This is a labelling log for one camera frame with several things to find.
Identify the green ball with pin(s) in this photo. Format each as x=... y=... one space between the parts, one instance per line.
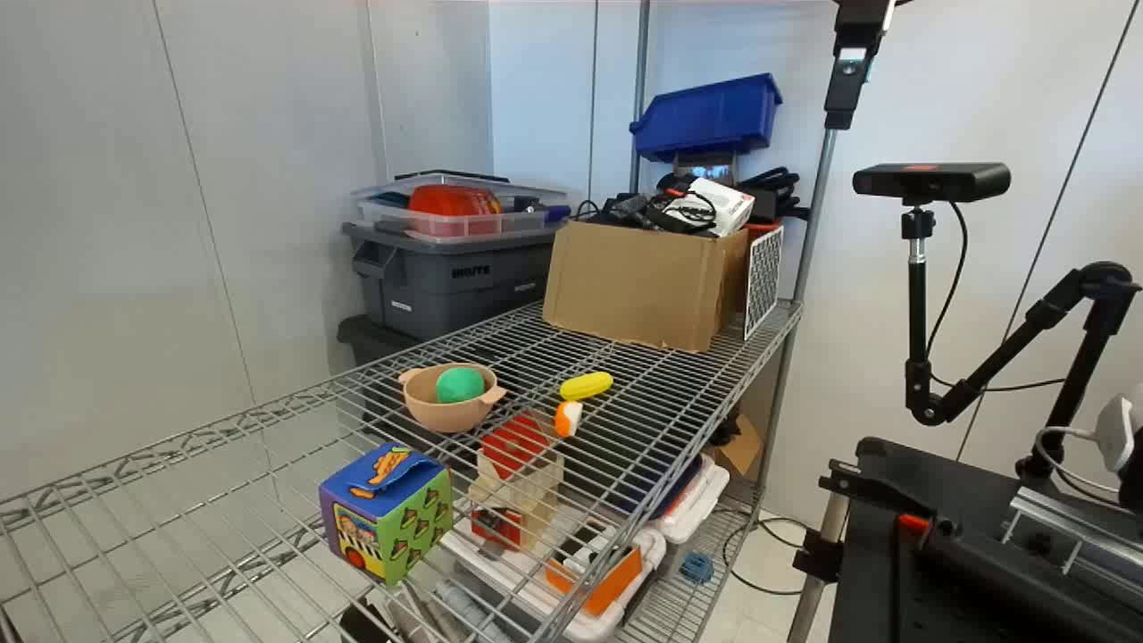
x=459 y=385

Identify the orange and white toy slice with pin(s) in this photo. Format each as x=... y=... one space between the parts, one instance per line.
x=565 y=419

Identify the tan plastic bowl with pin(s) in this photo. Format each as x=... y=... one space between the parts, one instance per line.
x=415 y=385

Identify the grey storage tote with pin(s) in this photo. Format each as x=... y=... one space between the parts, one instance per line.
x=422 y=287

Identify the wire shelf rack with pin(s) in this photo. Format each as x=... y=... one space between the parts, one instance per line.
x=215 y=535

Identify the cardboard box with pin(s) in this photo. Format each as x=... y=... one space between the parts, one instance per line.
x=643 y=287

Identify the blue storage bin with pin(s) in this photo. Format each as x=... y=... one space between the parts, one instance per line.
x=720 y=114

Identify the yellow toy corn cob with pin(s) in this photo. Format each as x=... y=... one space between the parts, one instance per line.
x=586 y=385

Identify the colourful soft fabric cube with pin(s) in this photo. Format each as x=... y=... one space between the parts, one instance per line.
x=387 y=510

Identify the red and wood toy block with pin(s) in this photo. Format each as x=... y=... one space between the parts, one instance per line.
x=515 y=482

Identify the white orange device lower shelf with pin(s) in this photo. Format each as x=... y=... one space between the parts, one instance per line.
x=546 y=583

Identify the black camera on stand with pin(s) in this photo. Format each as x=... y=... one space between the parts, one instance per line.
x=921 y=184

